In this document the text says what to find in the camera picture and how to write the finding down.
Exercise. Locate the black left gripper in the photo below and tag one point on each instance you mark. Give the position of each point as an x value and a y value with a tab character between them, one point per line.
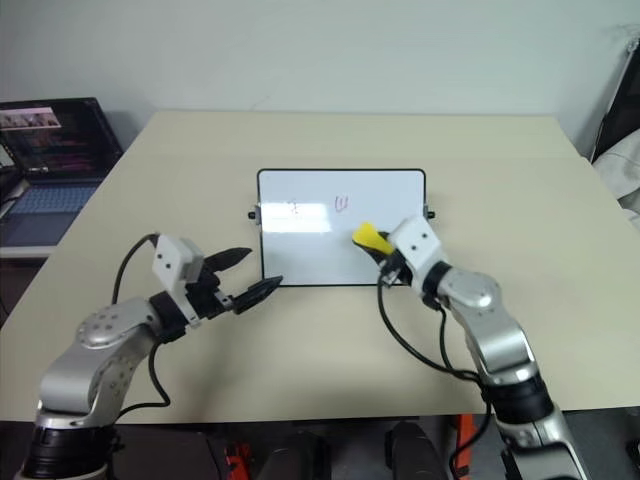
204	295

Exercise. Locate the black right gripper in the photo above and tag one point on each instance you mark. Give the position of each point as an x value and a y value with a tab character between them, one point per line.
395	267

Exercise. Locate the yellow whiteboard eraser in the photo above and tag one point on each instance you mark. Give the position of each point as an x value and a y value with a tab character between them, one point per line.
371	237

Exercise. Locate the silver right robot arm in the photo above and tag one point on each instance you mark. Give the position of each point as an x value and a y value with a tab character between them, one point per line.
500	340

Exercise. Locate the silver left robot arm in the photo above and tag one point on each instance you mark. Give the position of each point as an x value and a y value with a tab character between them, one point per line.
107	345

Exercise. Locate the small black-framed whiteboard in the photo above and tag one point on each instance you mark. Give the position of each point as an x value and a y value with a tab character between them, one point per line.
320	250

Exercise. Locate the orange black part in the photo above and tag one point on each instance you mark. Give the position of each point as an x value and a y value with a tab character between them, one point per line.
235	462
466	445

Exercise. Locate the dark rounded shape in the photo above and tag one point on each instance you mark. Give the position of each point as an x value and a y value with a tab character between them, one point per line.
417	452

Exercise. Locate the open laptop computer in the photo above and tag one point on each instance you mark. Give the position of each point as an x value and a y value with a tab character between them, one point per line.
50	165

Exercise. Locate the white cloth bundle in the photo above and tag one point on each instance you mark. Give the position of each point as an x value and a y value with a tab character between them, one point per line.
622	170

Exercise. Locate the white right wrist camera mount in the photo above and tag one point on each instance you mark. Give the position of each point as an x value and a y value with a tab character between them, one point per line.
417	242

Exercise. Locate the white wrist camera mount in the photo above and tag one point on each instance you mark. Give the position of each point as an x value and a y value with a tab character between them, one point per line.
172	257
417	242

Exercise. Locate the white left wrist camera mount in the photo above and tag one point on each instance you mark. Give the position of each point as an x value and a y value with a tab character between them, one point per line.
172	257

